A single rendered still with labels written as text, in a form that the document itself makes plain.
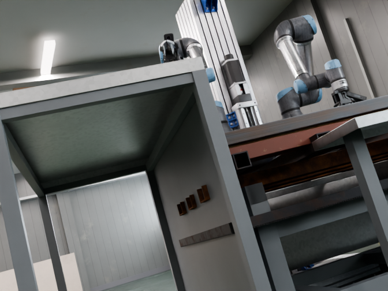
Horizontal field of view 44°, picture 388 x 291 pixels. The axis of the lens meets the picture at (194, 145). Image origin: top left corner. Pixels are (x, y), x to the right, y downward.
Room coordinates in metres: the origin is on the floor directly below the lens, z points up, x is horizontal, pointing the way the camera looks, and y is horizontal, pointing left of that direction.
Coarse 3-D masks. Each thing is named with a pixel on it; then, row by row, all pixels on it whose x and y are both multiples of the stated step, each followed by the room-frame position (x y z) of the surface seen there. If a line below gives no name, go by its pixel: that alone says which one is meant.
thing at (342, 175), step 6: (384, 162) 2.53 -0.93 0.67; (378, 168) 2.52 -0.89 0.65; (336, 174) 2.45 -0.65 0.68; (342, 174) 2.46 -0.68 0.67; (348, 174) 2.47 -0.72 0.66; (354, 174) 2.48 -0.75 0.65; (318, 180) 2.43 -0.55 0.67; (324, 180) 2.43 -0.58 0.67; (330, 180) 2.44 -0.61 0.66; (336, 180) 2.45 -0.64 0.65; (294, 186) 2.39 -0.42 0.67; (300, 186) 2.40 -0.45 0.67; (306, 186) 2.41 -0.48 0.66; (312, 186) 2.42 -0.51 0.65; (270, 192) 2.36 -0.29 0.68; (276, 192) 2.36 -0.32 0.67; (282, 192) 2.37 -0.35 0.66; (288, 192) 2.38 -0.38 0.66; (270, 198) 2.35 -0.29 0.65
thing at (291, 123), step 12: (384, 96) 1.65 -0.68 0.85; (336, 108) 1.60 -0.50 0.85; (348, 108) 1.61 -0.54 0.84; (360, 108) 1.62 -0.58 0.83; (372, 108) 1.63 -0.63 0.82; (384, 108) 1.66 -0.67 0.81; (288, 120) 1.55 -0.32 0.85; (300, 120) 1.56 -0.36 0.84; (312, 120) 1.57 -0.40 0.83; (324, 120) 1.58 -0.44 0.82; (336, 120) 1.62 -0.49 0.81; (228, 132) 1.49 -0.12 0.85; (240, 132) 1.51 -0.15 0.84; (252, 132) 1.52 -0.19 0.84; (264, 132) 1.53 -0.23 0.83; (276, 132) 1.54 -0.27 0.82; (228, 144) 1.49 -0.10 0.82; (276, 156) 2.15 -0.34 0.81
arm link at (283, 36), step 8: (280, 24) 2.52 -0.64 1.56; (288, 24) 2.50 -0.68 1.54; (280, 32) 2.49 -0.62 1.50; (288, 32) 2.50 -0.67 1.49; (280, 40) 2.49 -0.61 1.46; (288, 40) 2.48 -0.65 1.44; (280, 48) 2.51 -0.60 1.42; (288, 48) 2.46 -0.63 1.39; (288, 56) 2.45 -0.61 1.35; (296, 56) 2.44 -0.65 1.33; (288, 64) 2.46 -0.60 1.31; (296, 64) 2.42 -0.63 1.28; (296, 72) 2.41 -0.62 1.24; (304, 72) 2.40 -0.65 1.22; (296, 80) 2.39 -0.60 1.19; (304, 80) 2.38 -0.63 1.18; (312, 80) 2.37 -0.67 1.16; (296, 88) 2.40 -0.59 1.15; (304, 88) 2.38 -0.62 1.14; (312, 88) 2.39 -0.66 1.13
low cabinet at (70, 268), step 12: (36, 264) 7.28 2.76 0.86; (48, 264) 7.35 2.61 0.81; (72, 264) 7.47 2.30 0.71; (0, 276) 7.08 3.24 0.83; (12, 276) 7.14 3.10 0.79; (36, 276) 7.27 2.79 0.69; (48, 276) 7.33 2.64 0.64; (72, 276) 7.46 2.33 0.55; (0, 288) 7.07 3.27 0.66; (12, 288) 7.13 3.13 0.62; (48, 288) 7.32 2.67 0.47; (72, 288) 7.44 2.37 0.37
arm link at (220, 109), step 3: (216, 102) 2.57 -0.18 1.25; (219, 102) 2.59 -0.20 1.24; (216, 105) 2.57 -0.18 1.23; (219, 105) 2.58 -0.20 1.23; (222, 105) 2.61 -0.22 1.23; (219, 108) 2.58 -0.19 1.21; (222, 108) 2.59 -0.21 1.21; (219, 111) 2.57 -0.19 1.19; (222, 111) 2.59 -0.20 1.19; (219, 114) 2.57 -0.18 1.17; (222, 114) 2.58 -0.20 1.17; (225, 114) 2.61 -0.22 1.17; (222, 117) 2.58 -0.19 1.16; (225, 117) 2.59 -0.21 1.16; (222, 120) 2.57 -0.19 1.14; (225, 120) 2.59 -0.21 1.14
